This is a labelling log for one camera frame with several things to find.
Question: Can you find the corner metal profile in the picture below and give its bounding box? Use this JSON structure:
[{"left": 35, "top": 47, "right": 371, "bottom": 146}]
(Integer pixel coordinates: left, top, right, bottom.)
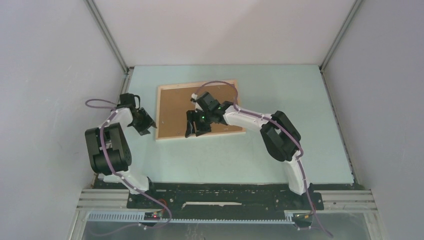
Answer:
[
  {"left": 319, "top": 0, "right": 365, "bottom": 73},
  {"left": 84, "top": 0, "right": 130, "bottom": 74}
]

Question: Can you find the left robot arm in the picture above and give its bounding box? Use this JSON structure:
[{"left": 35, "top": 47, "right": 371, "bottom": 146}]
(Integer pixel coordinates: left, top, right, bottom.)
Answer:
[{"left": 85, "top": 107, "right": 158, "bottom": 208}]

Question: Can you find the right corner metal profile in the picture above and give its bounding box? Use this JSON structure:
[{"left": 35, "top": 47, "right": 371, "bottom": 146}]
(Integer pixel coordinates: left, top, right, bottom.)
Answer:
[{"left": 319, "top": 0, "right": 365, "bottom": 73}]

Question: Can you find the aluminium rail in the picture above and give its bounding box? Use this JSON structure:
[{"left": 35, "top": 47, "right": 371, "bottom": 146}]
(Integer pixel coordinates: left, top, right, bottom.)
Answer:
[{"left": 76, "top": 189, "right": 378, "bottom": 213}]

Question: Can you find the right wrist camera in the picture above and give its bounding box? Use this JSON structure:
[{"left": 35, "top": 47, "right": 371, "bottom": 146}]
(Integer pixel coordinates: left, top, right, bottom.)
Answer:
[{"left": 190, "top": 91, "right": 220, "bottom": 112}]

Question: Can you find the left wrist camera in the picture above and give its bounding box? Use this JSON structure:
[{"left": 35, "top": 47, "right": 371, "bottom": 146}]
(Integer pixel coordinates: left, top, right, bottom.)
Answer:
[{"left": 117, "top": 92, "right": 141, "bottom": 109}]

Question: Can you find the white cable duct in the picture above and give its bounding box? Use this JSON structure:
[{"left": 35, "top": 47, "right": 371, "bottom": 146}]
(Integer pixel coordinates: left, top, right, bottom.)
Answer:
[{"left": 86, "top": 211, "right": 294, "bottom": 224}]

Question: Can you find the wooden picture frame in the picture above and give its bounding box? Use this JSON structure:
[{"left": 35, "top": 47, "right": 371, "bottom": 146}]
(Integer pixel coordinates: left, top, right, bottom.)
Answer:
[{"left": 154, "top": 79, "right": 247, "bottom": 142}]

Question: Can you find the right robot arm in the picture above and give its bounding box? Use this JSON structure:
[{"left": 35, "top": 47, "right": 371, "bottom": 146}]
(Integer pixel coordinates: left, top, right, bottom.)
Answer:
[{"left": 185, "top": 101, "right": 311, "bottom": 209}]

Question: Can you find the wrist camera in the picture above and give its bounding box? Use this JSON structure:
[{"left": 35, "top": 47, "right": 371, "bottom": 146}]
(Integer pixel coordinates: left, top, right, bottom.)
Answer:
[
  {"left": 190, "top": 91, "right": 220, "bottom": 112},
  {"left": 117, "top": 92, "right": 141, "bottom": 109}
]

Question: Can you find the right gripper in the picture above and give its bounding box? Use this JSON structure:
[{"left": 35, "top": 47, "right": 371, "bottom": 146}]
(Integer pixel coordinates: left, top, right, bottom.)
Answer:
[{"left": 185, "top": 109, "right": 214, "bottom": 138}]

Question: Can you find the left corner metal profile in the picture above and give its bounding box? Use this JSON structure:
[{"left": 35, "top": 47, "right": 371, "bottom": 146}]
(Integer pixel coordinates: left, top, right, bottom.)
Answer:
[{"left": 84, "top": 0, "right": 130, "bottom": 74}]

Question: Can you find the brown backing board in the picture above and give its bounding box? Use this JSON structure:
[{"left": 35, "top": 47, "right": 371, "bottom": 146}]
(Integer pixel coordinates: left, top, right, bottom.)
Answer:
[{"left": 158, "top": 83, "right": 242, "bottom": 138}]

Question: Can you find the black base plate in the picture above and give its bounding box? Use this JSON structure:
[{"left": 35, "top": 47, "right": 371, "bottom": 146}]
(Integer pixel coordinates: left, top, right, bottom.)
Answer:
[{"left": 126, "top": 182, "right": 324, "bottom": 221}]

